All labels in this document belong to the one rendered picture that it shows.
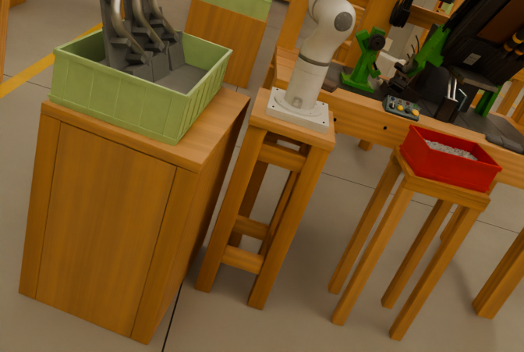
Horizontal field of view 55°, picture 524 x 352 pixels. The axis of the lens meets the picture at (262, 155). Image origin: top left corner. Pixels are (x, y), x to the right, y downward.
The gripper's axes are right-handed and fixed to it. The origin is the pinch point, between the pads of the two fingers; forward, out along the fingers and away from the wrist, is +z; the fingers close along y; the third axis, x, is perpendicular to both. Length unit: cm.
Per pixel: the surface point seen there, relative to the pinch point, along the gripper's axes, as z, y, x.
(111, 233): 4, -31, 79
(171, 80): -4.3, -28.5, 21.4
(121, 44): -1.5, 2.8, 27.8
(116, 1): -2.3, 12.4, 19.6
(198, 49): -5.4, -40.8, -0.7
